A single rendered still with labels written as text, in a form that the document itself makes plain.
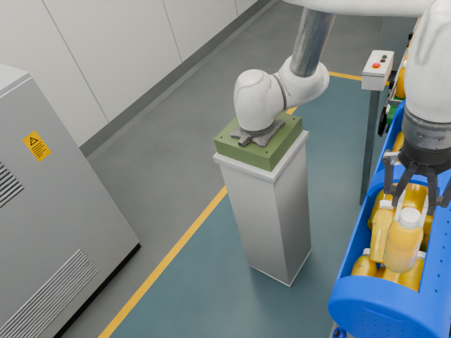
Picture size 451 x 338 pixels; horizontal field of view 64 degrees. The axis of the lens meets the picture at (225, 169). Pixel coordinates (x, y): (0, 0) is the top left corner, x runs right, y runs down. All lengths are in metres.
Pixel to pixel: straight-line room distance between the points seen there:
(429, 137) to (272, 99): 0.90
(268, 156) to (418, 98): 0.96
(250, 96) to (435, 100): 0.93
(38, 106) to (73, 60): 1.60
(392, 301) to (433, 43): 0.61
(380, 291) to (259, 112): 0.80
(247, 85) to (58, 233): 1.34
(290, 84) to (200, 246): 1.49
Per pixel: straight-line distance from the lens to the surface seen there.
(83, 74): 3.53
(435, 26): 0.53
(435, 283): 1.04
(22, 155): 1.93
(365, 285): 0.99
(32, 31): 3.28
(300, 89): 1.44
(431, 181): 0.72
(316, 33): 1.24
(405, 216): 0.83
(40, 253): 2.20
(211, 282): 2.43
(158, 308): 2.46
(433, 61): 0.54
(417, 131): 0.62
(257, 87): 1.40
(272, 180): 1.51
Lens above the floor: 2.10
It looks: 44 degrees down
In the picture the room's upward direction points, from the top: 16 degrees counter-clockwise
